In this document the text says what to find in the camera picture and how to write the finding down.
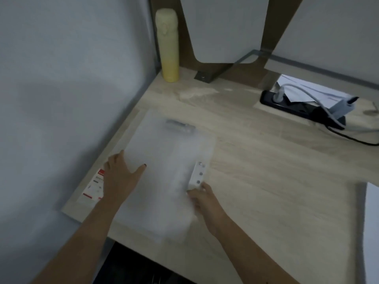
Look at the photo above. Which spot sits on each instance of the person's right hand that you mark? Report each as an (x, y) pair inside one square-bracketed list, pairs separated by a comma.
[(208, 208)]

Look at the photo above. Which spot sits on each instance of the person's left hand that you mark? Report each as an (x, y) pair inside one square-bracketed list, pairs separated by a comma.
[(117, 181)]

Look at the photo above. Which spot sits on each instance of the person's right fingers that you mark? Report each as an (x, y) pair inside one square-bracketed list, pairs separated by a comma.
[(200, 193)]

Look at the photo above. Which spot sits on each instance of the person's left thumb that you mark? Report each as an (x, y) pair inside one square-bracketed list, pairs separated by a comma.
[(138, 171)]

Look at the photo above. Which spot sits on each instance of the person's right forearm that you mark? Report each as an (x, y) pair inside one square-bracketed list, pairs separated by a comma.
[(251, 254)]

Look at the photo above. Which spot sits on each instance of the person's left forearm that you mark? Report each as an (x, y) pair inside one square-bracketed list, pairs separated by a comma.
[(83, 242)]

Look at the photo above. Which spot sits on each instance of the white snap button strip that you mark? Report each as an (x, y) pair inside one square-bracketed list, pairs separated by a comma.
[(197, 175)]

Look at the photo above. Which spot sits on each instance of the red and white leaflet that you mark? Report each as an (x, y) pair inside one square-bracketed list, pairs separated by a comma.
[(95, 186)]

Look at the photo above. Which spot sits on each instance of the white plug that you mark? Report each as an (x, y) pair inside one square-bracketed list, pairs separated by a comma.
[(279, 94)]

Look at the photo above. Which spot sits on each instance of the black power strip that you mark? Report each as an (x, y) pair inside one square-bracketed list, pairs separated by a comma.
[(296, 107)]

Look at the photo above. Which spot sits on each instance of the yellow thermos bottle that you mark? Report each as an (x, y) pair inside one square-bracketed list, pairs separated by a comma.
[(168, 45)]

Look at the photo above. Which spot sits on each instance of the black plug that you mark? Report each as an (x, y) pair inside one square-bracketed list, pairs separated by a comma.
[(325, 116)]

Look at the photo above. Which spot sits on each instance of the white papers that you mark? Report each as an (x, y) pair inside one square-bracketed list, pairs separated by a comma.
[(308, 91)]

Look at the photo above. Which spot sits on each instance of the rounded white panel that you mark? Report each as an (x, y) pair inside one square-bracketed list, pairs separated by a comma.
[(223, 29)]

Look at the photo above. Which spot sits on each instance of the white charger adapter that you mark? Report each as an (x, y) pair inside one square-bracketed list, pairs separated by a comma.
[(342, 107)]

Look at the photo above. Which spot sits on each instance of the large white panel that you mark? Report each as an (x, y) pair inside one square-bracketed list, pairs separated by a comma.
[(331, 38)]

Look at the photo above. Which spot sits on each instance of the grey metal bracket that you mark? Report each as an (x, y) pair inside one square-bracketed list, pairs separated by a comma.
[(208, 74)]

